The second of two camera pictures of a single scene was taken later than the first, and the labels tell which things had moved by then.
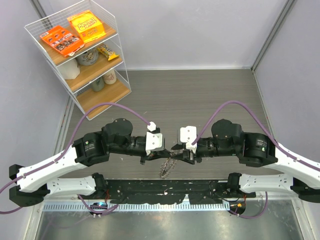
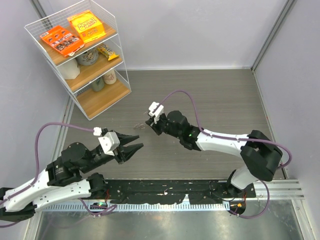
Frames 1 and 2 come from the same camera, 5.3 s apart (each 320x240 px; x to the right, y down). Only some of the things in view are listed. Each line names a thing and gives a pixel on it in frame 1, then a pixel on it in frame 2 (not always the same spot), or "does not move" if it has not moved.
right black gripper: (187, 155) -> (151, 122)
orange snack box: (62, 40) does not move
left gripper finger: (162, 154) -> (123, 139)
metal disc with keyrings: (167, 167) -> (139, 126)
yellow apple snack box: (89, 26) does not move
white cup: (69, 70) does not move
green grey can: (98, 84) does not move
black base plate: (171, 192) does not move
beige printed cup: (110, 77) does not move
